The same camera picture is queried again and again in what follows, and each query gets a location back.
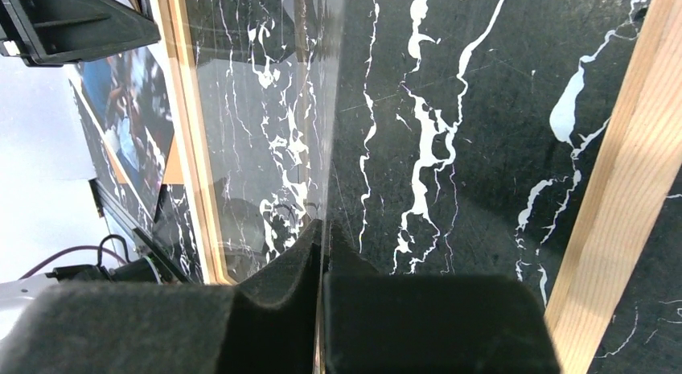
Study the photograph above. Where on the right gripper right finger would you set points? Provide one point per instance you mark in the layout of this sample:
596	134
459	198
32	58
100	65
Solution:
378	323

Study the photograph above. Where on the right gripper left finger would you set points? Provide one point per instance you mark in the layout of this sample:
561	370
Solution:
265	324

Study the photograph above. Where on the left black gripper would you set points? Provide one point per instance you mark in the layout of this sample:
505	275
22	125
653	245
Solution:
52	33

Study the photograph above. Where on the printed street photo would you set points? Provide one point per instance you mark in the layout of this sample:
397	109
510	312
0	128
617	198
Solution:
126	97

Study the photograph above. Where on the brown cardboard backing board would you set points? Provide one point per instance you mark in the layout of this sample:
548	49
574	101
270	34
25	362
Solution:
173	173

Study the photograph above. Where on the light wooden picture frame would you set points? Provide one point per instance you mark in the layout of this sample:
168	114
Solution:
531	139

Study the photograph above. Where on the clear plastic cover sheet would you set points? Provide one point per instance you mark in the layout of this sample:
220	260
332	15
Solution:
262	81

